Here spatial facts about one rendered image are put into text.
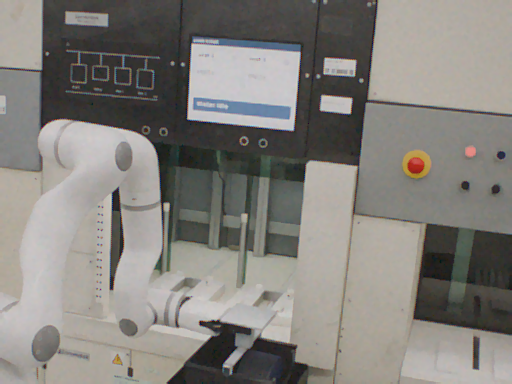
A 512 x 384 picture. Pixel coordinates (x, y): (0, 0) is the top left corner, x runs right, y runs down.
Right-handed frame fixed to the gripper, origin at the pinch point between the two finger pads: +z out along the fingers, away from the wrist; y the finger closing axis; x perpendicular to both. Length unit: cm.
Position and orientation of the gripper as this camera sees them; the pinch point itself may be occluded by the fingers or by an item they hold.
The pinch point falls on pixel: (246, 323)
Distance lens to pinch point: 182.1
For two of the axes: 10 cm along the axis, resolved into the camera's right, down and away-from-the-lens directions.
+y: -3.4, 2.4, -9.1
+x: 0.7, -9.6, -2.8
